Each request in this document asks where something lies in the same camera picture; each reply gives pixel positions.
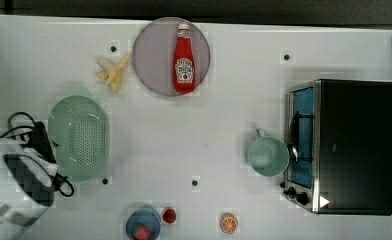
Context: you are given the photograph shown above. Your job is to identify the toy strawberry in cup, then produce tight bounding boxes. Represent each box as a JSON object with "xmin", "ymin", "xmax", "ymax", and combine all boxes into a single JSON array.
[{"xmin": 132, "ymin": 225, "xmax": 152, "ymax": 240}]

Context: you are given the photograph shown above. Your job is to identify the red ketchup bottle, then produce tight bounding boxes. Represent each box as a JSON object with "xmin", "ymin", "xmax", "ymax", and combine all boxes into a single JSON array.
[{"xmin": 173, "ymin": 23, "xmax": 196, "ymax": 94}]

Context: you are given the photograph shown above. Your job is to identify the green plastic strainer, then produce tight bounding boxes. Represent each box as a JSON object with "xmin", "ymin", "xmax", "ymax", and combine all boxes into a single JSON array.
[{"xmin": 48, "ymin": 90, "xmax": 110, "ymax": 182}]

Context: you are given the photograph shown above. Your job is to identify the toy orange half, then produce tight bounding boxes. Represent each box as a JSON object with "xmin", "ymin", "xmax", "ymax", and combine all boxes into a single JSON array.
[{"xmin": 220, "ymin": 213, "xmax": 238, "ymax": 234}]

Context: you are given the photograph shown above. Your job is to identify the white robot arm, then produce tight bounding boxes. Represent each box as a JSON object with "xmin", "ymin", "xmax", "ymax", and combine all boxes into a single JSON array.
[{"xmin": 0, "ymin": 122, "xmax": 58, "ymax": 240}]

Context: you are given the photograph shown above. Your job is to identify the black toaster oven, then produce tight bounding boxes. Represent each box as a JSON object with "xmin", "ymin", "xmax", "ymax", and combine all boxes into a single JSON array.
[{"xmin": 280, "ymin": 79, "xmax": 392, "ymax": 216}]

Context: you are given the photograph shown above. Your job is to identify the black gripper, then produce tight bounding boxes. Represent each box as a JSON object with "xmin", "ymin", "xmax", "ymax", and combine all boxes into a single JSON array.
[{"xmin": 28, "ymin": 122, "xmax": 56, "ymax": 164}]

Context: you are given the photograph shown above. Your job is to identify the grey round plate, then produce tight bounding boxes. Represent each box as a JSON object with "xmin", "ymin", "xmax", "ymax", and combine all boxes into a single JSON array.
[{"xmin": 132, "ymin": 17, "xmax": 210, "ymax": 97}]

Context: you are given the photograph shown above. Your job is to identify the small red toy fruit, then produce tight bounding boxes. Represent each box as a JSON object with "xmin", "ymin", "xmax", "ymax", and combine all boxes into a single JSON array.
[{"xmin": 162, "ymin": 208, "xmax": 177, "ymax": 224}]

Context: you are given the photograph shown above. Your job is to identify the peeled toy banana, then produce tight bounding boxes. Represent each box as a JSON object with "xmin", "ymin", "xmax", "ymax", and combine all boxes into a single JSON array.
[{"xmin": 97, "ymin": 54, "xmax": 131, "ymax": 93}]

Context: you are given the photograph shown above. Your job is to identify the light green mug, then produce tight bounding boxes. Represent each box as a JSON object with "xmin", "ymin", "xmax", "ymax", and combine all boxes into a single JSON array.
[{"xmin": 247, "ymin": 128, "xmax": 290, "ymax": 177}]

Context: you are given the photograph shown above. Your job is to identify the blue cup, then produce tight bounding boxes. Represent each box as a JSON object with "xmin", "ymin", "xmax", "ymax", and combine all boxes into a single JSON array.
[{"xmin": 124, "ymin": 207, "xmax": 161, "ymax": 240}]

